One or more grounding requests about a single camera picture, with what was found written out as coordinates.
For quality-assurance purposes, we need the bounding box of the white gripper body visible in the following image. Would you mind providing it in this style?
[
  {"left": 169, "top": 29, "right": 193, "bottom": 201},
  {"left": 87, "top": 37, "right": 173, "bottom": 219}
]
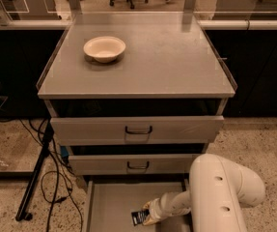
[{"left": 148, "top": 196, "right": 172, "bottom": 221}]

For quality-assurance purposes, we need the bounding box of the dark blue rxbar wrapper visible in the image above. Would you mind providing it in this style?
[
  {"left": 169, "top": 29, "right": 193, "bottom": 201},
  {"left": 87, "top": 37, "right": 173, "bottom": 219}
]
[{"left": 131, "top": 210, "right": 150, "bottom": 226}]

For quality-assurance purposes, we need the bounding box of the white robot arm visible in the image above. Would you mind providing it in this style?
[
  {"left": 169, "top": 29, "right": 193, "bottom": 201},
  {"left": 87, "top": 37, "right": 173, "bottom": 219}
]
[{"left": 143, "top": 154, "right": 265, "bottom": 232}]

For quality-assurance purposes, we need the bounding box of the bottom grey open drawer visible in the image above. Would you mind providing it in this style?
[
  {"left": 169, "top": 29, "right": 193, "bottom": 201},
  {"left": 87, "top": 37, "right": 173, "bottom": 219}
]
[{"left": 83, "top": 176, "right": 194, "bottom": 232}]

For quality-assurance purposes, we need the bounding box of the middle grey drawer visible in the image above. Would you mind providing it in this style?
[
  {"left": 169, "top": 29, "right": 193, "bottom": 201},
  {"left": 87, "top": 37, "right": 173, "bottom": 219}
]
[{"left": 69, "top": 154, "right": 199, "bottom": 175}]

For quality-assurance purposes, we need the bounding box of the top grey drawer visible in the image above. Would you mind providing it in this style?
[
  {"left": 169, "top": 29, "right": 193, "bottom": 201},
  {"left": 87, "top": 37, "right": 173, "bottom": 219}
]
[{"left": 51, "top": 116, "right": 224, "bottom": 146}]

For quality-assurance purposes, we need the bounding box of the grey drawer cabinet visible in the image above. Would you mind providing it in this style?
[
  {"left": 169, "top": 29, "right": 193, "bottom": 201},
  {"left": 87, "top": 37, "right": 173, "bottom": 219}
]
[{"left": 36, "top": 12, "right": 237, "bottom": 232}]

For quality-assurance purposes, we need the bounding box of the black tripod leg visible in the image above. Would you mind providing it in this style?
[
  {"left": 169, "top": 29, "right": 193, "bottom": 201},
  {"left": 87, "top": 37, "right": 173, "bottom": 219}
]
[{"left": 15, "top": 123, "right": 53, "bottom": 221}]

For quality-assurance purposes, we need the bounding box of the white paper bowl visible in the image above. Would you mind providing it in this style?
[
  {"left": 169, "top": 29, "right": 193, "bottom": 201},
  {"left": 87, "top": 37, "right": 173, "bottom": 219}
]
[{"left": 83, "top": 36, "right": 126, "bottom": 64}]

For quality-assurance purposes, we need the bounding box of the black floor cable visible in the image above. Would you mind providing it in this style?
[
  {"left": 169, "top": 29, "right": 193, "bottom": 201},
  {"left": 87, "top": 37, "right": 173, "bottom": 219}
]
[{"left": 18, "top": 118, "right": 84, "bottom": 232}]

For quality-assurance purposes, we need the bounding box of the white horizontal rail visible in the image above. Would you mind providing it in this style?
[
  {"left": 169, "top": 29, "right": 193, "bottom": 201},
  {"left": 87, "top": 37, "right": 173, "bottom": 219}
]
[{"left": 4, "top": 20, "right": 277, "bottom": 30}]

